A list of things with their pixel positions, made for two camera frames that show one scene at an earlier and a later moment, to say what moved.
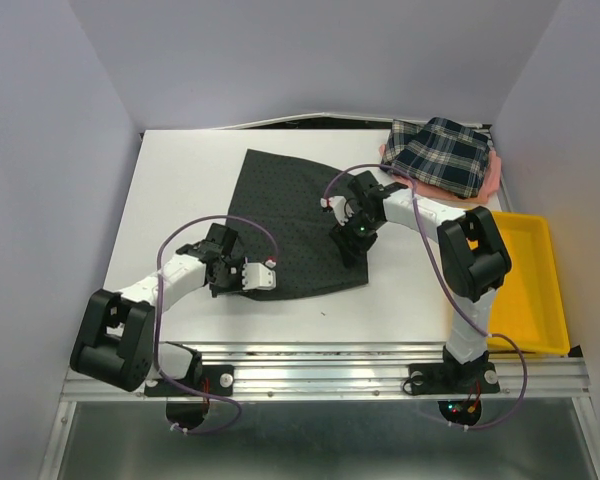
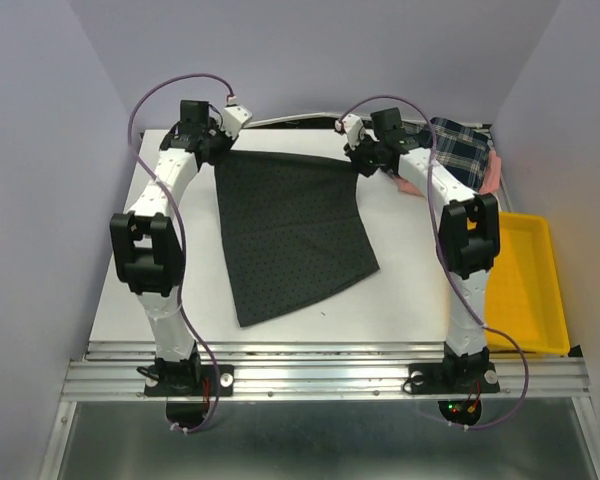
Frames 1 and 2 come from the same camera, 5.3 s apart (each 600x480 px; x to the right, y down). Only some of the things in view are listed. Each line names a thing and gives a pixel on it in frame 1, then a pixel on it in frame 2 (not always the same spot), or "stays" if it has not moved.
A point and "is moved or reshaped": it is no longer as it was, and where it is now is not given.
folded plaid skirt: (441, 154) stays
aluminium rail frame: (361, 373) stays
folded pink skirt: (490, 188) stays
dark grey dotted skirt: (278, 213) is moved or reshaped
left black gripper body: (230, 279) → (219, 143)
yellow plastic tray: (528, 313) stays
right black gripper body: (359, 231) → (367, 154)
